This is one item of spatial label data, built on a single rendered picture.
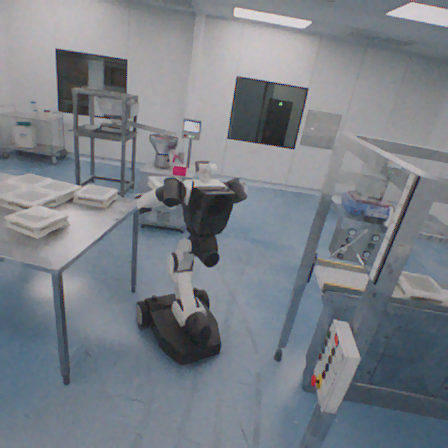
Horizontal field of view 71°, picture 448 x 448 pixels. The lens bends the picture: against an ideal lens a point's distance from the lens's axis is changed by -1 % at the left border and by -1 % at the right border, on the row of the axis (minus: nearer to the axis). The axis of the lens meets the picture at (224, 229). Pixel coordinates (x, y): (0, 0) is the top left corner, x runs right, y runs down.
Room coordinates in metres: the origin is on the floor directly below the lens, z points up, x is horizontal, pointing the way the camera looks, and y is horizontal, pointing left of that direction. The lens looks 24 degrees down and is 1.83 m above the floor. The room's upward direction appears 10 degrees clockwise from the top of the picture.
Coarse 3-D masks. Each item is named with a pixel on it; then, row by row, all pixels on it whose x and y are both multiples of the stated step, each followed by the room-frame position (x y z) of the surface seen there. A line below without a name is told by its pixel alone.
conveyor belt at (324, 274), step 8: (320, 272) 1.70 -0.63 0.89; (328, 272) 1.71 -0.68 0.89; (336, 272) 1.73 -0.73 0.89; (344, 272) 1.74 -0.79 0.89; (352, 272) 1.76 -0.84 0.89; (320, 280) 1.61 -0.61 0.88; (328, 280) 1.61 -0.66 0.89; (336, 280) 1.63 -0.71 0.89; (344, 280) 1.65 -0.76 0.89; (352, 280) 1.66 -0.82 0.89; (360, 280) 1.68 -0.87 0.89; (320, 288) 1.54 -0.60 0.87; (360, 288) 1.58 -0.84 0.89; (408, 304) 1.51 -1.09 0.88
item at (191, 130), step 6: (186, 120) 4.04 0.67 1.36; (192, 120) 4.04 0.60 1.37; (198, 120) 4.05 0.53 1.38; (186, 126) 4.04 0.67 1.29; (192, 126) 4.04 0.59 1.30; (198, 126) 4.04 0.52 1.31; (186, 132) 4.04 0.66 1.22; (192, 132) 4.04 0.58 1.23; (198, 132) 4.05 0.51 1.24; (192, 138) 4.05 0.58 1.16; (198, 138) 4.05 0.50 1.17
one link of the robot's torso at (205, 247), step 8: (192, 232) 1.82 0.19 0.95; (200, 240) 1.75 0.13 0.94; (208, 240) 1.77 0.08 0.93; (216, 240) 1.80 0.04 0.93; (200, 248) 1.71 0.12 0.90; (208, 248) 1.74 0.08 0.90; (216, 248) 1.77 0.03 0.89; (200, 256) 1.71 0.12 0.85; (208, 256) 1.68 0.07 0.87; (216, 256) 1.71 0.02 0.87; (208, 264) 1.69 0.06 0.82; (216, 264) 1.72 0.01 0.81
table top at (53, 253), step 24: (0, 216) 1.73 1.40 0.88; (72, 216) 1.90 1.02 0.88; (96, 216) 1.96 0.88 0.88; (120, 216) 2.03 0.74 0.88; (0, 240) 1.46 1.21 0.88; (24, 240) 1.51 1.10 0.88; (48, 240) 1.55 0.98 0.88; (72, 240) 1.59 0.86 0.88; (96, 240) 1.66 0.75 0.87; (24, 264) 1.31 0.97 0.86; (48, 264) 1.32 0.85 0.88
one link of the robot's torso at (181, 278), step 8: (168, 256) 2.04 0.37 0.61; (168, 264) 2.01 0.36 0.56; (168, 272) 2.00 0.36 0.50; (176, 272) 2.01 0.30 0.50; (184, 272) 2.03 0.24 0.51; (192, 272) 2.06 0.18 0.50; (176, 280) 1.98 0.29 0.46; (184, 280) 1.99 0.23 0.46; (176, 288) 1.97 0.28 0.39; (184, 288) 1.95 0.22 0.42; (176, 296) 1.96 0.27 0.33; (184, 296) 1.91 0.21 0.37; (192, 296) 1.94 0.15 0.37; (184, 304) 1.86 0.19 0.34; (192, 304) 1.89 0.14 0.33
